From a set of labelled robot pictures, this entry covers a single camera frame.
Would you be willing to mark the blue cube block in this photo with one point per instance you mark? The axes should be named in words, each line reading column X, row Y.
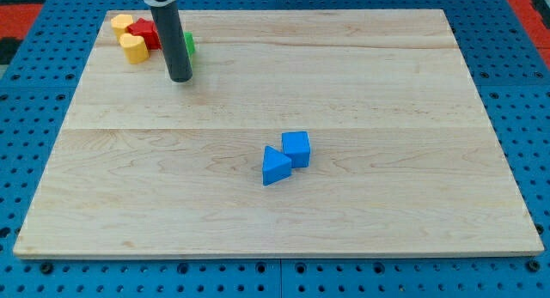
column 296, row 146

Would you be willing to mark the blue triangle block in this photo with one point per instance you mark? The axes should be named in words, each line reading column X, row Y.
column 275, row 167

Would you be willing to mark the green block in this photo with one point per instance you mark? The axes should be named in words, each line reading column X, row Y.
column 190, row 46

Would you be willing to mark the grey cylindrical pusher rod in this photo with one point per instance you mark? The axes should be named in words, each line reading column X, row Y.
column 173, row 42

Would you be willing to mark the yellow heart block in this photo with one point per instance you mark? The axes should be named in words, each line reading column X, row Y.
column 134, row 48

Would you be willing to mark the red star block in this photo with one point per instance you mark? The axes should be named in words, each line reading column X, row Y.
column 147, row 30

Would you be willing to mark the yellow rounded block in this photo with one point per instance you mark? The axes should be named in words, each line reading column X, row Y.
column 120, row 23

